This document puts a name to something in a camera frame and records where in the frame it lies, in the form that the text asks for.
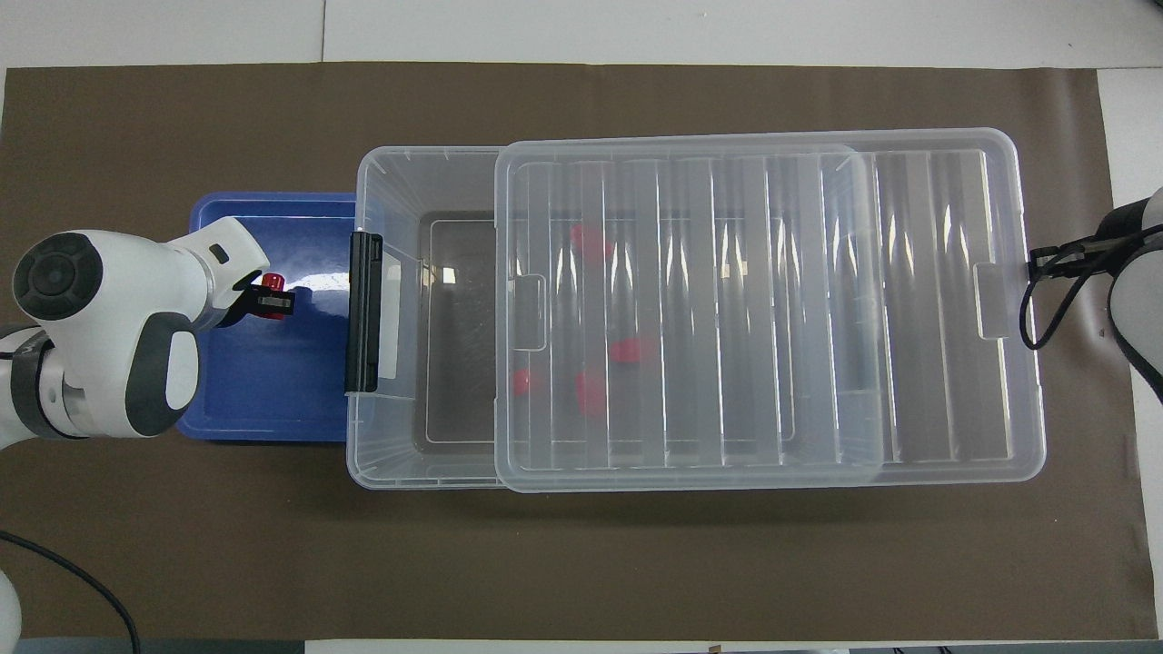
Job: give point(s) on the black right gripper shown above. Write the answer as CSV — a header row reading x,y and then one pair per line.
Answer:
x,y
1081,252

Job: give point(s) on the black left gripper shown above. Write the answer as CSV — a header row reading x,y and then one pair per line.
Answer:
x,y
241,300

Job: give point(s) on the red toy block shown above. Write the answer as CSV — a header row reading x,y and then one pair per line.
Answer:
x,y
591,392
633,351
273,278
523,382
591,242

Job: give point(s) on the clear ribbed plastic lid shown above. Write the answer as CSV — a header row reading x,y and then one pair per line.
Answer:
x,y
772,318

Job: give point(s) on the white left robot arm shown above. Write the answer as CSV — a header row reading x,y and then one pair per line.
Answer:
x,y
100,345

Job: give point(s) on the blue plastic tray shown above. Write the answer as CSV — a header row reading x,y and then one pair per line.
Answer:
x,y
273,391

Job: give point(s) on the black box latch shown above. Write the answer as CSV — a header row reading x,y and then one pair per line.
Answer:
x,y
365,313

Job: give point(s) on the clear plastic storage box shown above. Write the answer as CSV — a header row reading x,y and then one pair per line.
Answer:
x,y
427,318

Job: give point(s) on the brown paper table mat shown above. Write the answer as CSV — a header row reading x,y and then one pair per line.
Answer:
x,y
545,572

